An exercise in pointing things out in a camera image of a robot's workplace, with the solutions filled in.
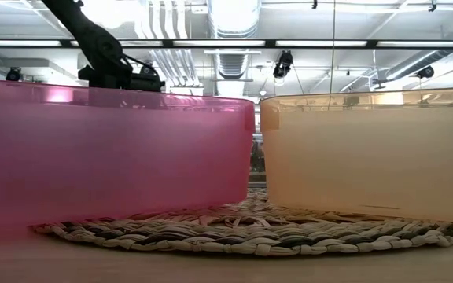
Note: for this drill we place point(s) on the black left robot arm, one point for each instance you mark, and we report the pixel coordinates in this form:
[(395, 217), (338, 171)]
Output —
[(100, 51)]

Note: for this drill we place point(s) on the round woven placemat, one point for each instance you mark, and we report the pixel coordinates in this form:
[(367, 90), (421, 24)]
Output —
[(250, 236)]

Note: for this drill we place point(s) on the black ceiling spotlight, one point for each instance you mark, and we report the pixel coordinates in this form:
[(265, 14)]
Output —
[(148, 67), (13, 74), (426, 72), (283, 63)]

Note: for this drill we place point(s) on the black horizontal beam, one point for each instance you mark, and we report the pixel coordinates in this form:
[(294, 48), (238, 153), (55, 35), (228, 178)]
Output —
[(269, 44)]

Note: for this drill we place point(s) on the pink translucent plastic bin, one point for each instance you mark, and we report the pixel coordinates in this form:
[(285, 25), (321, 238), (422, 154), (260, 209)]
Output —
[(112, 157)]

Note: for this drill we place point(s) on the orange translucent plastic bin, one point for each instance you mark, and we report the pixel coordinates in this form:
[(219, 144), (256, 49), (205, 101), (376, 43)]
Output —
[(368, 157)]

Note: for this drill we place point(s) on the silver round air duct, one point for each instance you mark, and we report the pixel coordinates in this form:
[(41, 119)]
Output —
[(234, 19)]

